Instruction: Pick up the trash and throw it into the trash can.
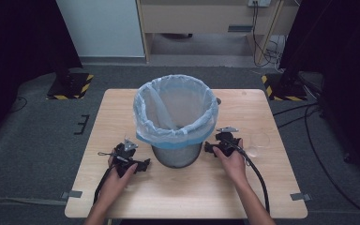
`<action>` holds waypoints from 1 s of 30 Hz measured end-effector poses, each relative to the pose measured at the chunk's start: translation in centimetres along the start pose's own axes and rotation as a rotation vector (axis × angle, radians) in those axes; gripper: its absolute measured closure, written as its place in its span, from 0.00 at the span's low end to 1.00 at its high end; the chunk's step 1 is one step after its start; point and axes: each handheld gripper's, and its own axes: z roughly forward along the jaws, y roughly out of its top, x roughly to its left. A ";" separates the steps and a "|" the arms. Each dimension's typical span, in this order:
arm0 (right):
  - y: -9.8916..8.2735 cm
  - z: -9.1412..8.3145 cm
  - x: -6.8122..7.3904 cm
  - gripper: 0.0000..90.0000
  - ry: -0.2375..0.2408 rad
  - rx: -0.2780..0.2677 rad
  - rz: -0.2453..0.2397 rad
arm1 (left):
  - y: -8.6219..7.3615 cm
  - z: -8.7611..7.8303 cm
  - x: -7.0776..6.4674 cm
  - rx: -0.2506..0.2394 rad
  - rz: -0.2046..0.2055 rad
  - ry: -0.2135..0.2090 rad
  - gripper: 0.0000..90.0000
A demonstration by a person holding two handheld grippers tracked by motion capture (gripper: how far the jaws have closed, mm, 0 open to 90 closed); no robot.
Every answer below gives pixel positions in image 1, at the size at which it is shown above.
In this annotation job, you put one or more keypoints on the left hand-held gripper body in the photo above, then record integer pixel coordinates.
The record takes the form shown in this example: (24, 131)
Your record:
(123, 156)

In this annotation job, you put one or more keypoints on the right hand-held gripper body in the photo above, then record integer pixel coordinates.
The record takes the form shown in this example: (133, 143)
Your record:
(226, 142)

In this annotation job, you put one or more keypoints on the translucent pale blue bin bag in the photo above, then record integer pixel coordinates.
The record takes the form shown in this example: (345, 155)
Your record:
(156, 131)

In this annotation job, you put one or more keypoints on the grey metal mesh bin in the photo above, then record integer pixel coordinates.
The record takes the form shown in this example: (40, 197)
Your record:
(176, 155)

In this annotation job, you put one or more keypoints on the person's right hand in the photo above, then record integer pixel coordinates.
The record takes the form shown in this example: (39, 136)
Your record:
(232, 165)

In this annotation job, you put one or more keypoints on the person's left hand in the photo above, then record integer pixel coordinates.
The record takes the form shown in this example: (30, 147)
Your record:
(114, 184)

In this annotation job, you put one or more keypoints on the clear plastic cup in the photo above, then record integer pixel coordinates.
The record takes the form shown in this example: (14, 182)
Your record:
(259, 142)

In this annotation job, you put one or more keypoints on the black floor tape marks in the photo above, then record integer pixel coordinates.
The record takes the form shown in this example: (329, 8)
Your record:
(82, 125)

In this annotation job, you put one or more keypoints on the grey tape piece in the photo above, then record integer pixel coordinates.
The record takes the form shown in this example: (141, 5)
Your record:
(72, 194)
(300, 197)

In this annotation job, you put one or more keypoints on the black striped stand base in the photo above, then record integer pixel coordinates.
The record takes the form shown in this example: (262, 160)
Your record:
(282, 89)
(72, 87)

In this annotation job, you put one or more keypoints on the light wooden desk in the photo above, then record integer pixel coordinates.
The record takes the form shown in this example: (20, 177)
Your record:
(197, 18)

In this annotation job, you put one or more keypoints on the black curtain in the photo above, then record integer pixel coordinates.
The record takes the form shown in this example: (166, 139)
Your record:
(340, 62)
(18, 47)

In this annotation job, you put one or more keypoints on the white power strip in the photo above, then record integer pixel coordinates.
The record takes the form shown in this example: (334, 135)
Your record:
(259, 2)

